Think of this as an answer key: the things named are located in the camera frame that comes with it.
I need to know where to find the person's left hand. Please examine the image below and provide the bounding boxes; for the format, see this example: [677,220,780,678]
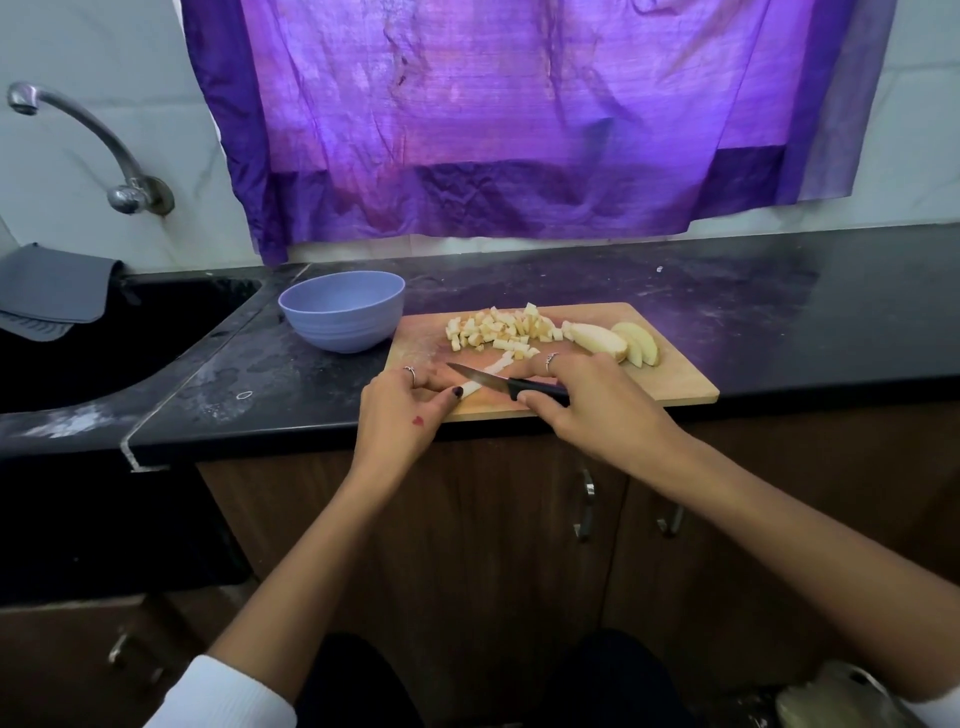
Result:
[348,360,467,497]

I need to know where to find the person's right hand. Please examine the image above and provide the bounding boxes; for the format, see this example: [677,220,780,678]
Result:
[510,349,699,485]

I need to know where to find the potato slice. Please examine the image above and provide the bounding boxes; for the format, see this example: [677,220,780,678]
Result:
[562,319,630,363]
[610,321,662,369]

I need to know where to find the black handled knife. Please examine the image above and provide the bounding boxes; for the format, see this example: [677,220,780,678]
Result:
[445,360,573,410]

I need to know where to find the tan potato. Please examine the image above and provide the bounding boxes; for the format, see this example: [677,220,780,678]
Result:
[457,355,516,398]

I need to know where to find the blue bowl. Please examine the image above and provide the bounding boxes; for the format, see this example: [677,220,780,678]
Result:
[276,268,408,356]

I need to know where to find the pile of diced potato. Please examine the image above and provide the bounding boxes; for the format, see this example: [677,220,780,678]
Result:
[444,301,566,359]

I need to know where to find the person's left forearm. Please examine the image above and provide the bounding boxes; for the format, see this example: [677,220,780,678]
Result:
[207,465,414,707]

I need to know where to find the person's dark trousers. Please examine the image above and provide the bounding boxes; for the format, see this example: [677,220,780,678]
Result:
[297,627,699,728]

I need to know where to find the wooden cutting board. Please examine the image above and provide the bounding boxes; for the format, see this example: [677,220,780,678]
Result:
[384,301,722,423]

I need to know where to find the dark sink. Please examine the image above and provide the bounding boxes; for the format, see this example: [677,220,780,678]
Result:
[0,274,261,419]

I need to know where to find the purple cloth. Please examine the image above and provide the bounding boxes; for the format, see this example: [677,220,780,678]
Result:
[180,0,902,267]

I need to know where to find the metal faucet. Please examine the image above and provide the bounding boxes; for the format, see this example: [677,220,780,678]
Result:
[6,81,177,218]

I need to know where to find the grey cloth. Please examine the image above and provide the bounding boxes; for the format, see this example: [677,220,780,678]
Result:
[0,243,125,344]

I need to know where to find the red and white plastic bag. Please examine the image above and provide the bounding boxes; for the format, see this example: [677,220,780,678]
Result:
[775,660,924,728]

